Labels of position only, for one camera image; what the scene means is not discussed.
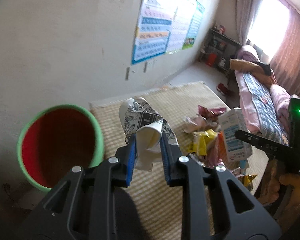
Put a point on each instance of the white blue carton box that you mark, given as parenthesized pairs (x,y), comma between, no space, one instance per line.
(230,122)

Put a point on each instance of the beige striped woven mat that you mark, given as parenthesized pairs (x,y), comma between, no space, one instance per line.
(172,212)

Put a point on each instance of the yellow snack wrapper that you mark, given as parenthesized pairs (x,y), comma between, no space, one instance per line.
(202,141)

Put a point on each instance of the dark metal shelf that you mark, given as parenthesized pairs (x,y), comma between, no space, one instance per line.
(218,50)

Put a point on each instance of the blue alphabet wall poster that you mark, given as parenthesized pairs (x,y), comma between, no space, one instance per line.
(153,29)

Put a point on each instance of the pink snack wrapper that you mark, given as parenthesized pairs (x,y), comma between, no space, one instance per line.
(205,119)

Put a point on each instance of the red slippers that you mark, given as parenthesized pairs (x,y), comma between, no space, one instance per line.
(222,89)

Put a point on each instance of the white chart wall poster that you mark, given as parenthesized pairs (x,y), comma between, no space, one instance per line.
(180,25)

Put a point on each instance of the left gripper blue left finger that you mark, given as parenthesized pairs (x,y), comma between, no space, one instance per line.
(126,155)

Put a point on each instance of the bed with plaid cover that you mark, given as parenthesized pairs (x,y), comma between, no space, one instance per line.
(255,100)

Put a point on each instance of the brown window curtain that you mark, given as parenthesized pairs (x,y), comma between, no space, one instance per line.
(286,61)

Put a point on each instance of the white paper cup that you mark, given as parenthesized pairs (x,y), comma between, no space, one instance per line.
(148,146)

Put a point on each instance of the orange pillow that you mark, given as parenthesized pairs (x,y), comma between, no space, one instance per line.
(247,66)

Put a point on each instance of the pink quilt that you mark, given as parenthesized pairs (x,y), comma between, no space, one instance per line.
(281,100)

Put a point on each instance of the green edged wall poster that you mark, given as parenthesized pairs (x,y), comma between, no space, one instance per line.
(194,26)

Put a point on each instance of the black white patterned paper bag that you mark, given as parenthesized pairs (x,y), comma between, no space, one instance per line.
(135,113)

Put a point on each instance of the red bin with green rim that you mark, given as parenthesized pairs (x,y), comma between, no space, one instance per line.
(57,139)

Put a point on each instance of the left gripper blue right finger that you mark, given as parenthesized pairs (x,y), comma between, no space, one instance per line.
(173,162)

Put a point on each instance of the white wall socket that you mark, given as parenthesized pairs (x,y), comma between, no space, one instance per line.
(136,70)

